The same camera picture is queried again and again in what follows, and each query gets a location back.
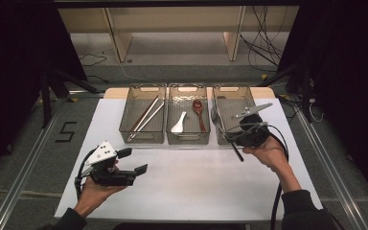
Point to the grey transparent plastic bin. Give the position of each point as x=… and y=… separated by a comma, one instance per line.
x=188, y=105
x=140, y=105
x=233, y=105

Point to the black metal stand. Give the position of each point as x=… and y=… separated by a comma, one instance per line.
x=46, y=102
x=306, y=92

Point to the metal fork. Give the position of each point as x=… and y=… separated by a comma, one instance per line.
x=216, y=116

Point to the black curtain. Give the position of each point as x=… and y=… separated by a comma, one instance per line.
x=348, y=80
x=12, y=64

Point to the person's right hand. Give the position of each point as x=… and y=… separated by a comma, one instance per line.
x=271, y=153

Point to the brown wooden spoon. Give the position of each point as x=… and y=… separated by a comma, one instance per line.
x=198, y=107

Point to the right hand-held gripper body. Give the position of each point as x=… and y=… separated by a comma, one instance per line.
x=252, y=134

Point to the aluminium floor rail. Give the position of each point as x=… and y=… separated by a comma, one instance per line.
x=22, y=179
x=332, y=172

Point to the white chopstick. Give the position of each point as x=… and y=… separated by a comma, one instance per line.
x=147, y=122

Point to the beige wooden desk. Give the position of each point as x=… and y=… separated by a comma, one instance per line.
x=172, y=19

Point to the white table cover sheet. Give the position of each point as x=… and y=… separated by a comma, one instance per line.
x=188, y=185

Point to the person's left hand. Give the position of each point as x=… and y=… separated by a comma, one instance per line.
x=91, y=198

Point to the dark brown chopsticks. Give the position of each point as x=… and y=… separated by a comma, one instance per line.
x=147, y=112

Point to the white ceramic spoon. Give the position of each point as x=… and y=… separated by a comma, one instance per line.
x=178, y=127

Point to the brown wooden chopstick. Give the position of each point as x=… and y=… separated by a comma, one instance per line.
x=142, y=115
x=140, y=119

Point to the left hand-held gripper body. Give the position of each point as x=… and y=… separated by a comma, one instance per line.
x=111, y=177

